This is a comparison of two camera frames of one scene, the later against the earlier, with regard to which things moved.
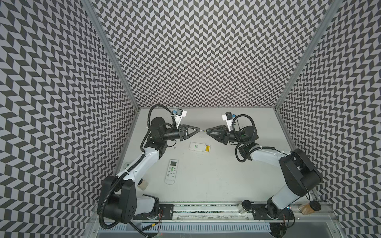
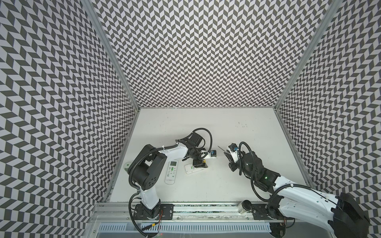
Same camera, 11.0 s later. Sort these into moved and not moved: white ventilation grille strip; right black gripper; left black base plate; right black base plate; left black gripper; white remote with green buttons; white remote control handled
Moved: left black gripper; right black gripper; white remote control handled
Not moved: white ventilation grille strip; white remote with green buttons; right black base plate; left black base plate
